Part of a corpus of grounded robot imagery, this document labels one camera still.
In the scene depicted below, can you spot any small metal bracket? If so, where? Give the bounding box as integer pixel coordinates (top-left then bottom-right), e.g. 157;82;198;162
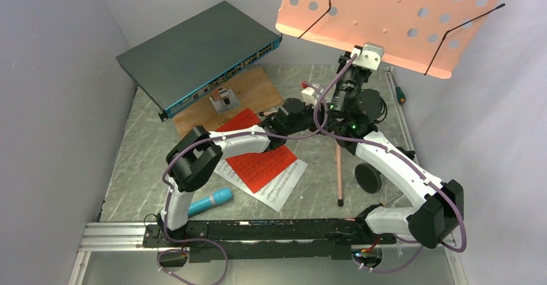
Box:
209;88;241;115

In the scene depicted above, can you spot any black round disc stand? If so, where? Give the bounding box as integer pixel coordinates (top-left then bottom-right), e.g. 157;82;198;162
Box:
354;163;382;194

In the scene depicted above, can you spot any aluminium frame rail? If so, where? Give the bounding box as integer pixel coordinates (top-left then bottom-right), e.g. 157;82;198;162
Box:
68;222;145;284

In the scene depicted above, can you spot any blue cylindrical tube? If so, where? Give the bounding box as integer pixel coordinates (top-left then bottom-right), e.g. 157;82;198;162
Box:
188;188;233;217

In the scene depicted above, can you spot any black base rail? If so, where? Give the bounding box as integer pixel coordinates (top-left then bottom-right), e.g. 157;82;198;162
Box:
143;218;395;263

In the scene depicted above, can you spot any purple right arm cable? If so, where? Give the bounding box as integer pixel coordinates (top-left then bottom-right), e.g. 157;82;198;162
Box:
313;54;468;274

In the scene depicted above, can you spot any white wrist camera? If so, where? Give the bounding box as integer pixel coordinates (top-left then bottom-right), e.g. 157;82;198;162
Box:
301;81;324;106
350;43;384;71

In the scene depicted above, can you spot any white sheet music paper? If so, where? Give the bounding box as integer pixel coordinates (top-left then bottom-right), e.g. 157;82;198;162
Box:
214;159;308;212

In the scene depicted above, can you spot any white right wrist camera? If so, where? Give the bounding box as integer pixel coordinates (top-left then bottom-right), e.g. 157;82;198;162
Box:
350;43;384;71

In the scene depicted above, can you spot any wooden board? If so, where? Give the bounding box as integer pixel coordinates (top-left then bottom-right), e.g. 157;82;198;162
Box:
174;67;283;137

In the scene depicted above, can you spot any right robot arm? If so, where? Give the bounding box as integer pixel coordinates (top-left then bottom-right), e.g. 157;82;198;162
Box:
327;52;468;253

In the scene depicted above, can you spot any red sheet music booklet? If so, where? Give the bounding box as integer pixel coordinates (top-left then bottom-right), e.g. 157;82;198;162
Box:
216;108;297;193

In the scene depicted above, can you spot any dark grey network switch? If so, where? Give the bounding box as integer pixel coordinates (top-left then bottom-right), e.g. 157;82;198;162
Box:
116;1;283;121

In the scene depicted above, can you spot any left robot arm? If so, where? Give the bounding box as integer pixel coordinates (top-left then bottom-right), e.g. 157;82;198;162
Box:
157;98;329;246

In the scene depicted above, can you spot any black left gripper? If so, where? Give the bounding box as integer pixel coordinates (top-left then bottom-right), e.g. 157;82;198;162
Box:
286;99;338;137

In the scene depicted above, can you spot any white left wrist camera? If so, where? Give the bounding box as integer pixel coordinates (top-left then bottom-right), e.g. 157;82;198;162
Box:
301;81;324;106

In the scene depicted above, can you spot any green orange screwdriver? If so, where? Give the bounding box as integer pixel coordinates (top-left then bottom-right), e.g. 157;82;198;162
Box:
395;86;406;104

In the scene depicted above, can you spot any pink music stand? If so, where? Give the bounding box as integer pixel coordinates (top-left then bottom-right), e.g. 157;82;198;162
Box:
258;0;517;208

